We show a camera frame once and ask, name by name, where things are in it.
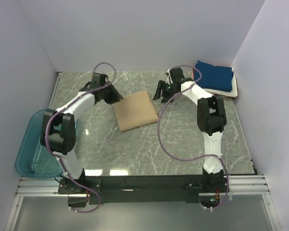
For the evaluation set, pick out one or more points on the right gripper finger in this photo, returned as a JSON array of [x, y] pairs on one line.
[[166, 96], [159, 89]]

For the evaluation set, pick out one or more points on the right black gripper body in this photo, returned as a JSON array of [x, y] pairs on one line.
[[165, 89]]

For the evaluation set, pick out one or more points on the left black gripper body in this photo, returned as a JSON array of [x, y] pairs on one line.
[[107, 94]]

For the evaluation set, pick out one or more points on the beige t-shirt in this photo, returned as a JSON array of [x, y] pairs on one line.
[[135, 110]]

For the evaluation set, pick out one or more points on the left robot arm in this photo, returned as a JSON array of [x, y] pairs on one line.
[[58, 131]]

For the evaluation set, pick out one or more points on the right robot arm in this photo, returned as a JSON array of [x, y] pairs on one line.
[[211, 120]]

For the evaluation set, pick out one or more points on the folded blue t-shirt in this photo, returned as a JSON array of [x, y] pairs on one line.
[[215, 77]]

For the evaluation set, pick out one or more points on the folded white t-shirt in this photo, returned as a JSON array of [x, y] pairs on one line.
[[232, 94]]

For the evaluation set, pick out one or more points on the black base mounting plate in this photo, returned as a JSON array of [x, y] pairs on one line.
[[138, 189]]

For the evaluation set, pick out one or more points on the teal plastic bin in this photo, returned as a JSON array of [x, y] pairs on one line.
[[34, 160]]

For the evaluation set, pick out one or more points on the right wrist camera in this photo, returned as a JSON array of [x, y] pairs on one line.
[[168, 78]]

